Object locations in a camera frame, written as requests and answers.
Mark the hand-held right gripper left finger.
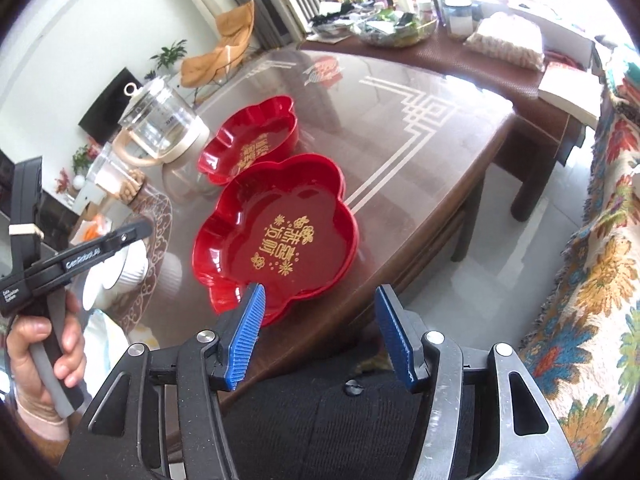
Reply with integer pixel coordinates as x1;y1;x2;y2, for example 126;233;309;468
60;282;266;480

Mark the orange folding chair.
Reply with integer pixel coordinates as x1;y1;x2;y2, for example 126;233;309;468
180;0;257;89

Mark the glass jar of snacks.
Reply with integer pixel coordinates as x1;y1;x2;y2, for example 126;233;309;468
95;155;147;207

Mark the glass kettle with beige handle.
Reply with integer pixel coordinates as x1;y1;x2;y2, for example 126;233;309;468
111;80;211;168

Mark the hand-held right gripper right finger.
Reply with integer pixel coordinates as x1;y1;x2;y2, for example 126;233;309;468
375;284;581;480

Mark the white book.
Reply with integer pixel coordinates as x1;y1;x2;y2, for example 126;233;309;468
537;60;604;129

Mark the person's left hand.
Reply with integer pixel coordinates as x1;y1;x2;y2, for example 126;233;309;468
5;290;87;411

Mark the person's left forearm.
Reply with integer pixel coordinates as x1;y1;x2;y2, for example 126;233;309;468
10;399;71;466

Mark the floral woven sofa blanket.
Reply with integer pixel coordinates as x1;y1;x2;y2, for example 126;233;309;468
517;45;640;461

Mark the clear bag of peanuts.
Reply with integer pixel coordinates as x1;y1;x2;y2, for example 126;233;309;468
462;12;546;72

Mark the glass bowl of sundries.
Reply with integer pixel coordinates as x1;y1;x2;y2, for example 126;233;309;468
350;7;442;49

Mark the green potted plant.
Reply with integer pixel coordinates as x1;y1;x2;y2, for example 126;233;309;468
150;40;189;74

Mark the black television cabinet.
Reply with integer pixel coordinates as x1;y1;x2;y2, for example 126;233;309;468
0;147;87;242

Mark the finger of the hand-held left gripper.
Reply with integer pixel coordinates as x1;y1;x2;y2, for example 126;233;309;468
100;219;152;261

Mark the red flower bouquet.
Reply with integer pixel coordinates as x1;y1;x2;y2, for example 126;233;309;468
54;144;97;197

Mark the white ribbed bowl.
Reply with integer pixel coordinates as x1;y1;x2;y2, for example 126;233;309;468
82;242;149;311

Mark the orange tissue pack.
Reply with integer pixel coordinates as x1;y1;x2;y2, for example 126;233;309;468
81;214;110;242

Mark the black television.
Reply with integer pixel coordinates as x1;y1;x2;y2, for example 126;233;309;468
79;67;144;146

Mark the dark wooden chair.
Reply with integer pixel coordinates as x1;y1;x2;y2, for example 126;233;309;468
277;0;332;37

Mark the white cardboard box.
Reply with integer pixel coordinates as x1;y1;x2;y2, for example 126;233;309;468
510;2;597;72

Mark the white-lidded glass jar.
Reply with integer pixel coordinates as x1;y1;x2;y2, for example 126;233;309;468
442;0;477;42

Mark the red flower-shaped plate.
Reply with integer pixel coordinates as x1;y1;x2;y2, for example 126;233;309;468
192;152;361;328
196;95;300;187

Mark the brown patterned placemat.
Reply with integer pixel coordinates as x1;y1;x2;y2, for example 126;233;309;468
114;192;177;333

